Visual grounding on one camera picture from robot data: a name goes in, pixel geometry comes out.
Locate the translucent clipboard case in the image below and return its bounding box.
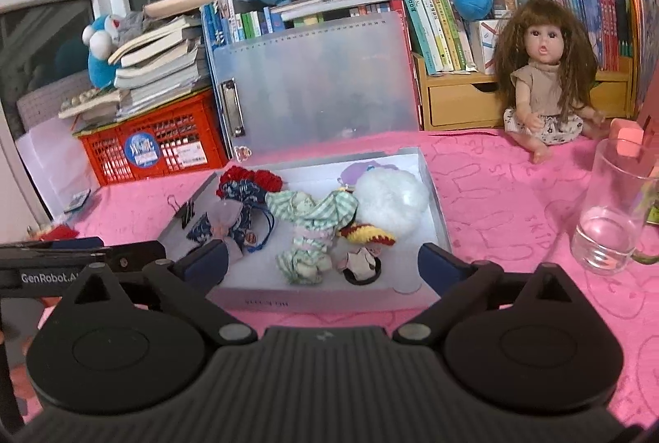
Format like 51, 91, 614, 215
210, 13, 421, 161

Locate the red crochet scrunchie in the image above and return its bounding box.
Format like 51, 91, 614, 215
218, 166, 283, 195

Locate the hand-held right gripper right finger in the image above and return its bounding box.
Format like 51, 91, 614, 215
394, 240, 598, 346

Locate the blue cat plush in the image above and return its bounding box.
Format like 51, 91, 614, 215
82, 13, 130, 89

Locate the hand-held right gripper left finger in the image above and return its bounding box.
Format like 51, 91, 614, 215
67, 237, 258, 346

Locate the wooden desk organizer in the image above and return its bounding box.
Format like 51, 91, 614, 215
411, 51, 635, 133

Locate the red yellow crochet hair tie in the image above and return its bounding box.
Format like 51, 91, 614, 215
337, 222, 397, 249

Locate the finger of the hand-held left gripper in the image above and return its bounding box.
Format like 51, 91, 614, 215
102, 240, 167, 270

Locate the blue floral pouch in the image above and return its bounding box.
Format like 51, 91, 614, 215
215, 180, 277, 254

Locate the wooden bead string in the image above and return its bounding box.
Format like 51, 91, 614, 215
61, 92, 111, 114

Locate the pink paper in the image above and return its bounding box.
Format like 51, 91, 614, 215
344, 249, 375, 277

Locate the sheer pink organza pouch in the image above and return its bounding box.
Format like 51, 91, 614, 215
186, 201, 246, 261

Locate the red envelope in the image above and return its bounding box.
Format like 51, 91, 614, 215
30, 224, 79, 244

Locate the row of green spined books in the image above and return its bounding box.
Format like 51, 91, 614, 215
200, 0, 409, 49

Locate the green checked scrunchie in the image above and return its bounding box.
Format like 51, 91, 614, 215
264, 189, 360, 239

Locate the black hair tie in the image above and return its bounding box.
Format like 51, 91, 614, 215
342, 260, 383, 287

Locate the glass mug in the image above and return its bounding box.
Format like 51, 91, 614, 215
570, 138, 659, 275

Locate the black binder clip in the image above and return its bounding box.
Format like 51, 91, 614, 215
168, 195, 197, 231

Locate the purple fluffy scrunchie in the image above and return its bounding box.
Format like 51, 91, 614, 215
339, 160, 383, 189

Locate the pink bunny print towel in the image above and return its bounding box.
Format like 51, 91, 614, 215
0, 129, 659, 423

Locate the row of upright books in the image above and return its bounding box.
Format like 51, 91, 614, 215
380, 0, 659, 76

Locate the red plastic crate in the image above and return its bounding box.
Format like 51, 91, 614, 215
77, 88, 229, 187

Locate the white fluffy scrunchie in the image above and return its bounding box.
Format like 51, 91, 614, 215
353, 167, 431, 238

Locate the long-haired doll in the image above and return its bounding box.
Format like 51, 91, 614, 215
495, 0, 609, 164

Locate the messy stack of books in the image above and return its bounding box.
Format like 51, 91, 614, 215
57, 0, 217, 125

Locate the pink wooden stand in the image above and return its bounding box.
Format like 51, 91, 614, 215
610, 62, 659, 180

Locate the grey cutting mat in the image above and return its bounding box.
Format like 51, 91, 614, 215
17, 71, 94, 135

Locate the green floral fabric pouch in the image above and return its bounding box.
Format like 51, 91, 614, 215
276, 237, 337, 287

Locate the white shallow cardboard box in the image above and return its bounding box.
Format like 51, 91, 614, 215
157, 147, 453, 311

